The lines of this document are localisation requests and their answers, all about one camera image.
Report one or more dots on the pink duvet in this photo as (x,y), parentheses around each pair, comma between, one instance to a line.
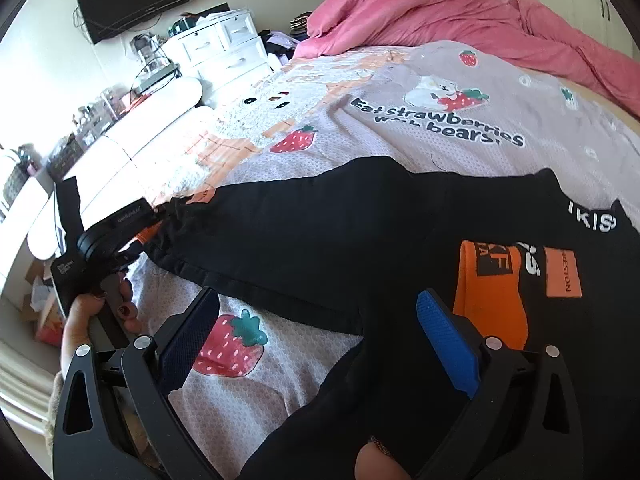
(450,15)

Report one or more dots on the dark storage basket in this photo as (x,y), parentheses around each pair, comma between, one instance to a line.
(65,157)

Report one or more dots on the white padded bench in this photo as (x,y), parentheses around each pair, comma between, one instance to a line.
(150,125)

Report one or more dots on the cardboard box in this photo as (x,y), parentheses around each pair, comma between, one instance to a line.
(45,305)

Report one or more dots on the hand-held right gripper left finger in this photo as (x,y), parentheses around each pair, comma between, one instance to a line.
(187,342)

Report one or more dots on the black shirt with orange patches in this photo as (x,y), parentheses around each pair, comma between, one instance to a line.
(310,240)

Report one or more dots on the beige mattress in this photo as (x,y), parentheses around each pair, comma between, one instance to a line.
(607,97)

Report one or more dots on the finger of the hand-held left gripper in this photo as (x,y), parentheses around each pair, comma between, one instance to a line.
(132,214)
(131,251)

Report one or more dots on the white drawer cabinet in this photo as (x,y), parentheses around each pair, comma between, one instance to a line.
(220,50)

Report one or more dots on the pile of dark clothes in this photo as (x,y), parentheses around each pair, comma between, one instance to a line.
(282,42)

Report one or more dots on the glass blender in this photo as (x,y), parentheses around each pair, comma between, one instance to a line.
(150,55)

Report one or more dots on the clear plastic organizer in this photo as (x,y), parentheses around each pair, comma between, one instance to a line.
(100,115)

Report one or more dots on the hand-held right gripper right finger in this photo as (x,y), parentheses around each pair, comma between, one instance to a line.
(450,342)

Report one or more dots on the person's left hand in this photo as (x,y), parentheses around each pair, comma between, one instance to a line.
(77,322)

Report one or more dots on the person's right hand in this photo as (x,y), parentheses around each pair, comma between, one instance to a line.
(382,465)

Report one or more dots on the strawberry bear printed bed sheet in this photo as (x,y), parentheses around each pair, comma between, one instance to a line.
(380,105)

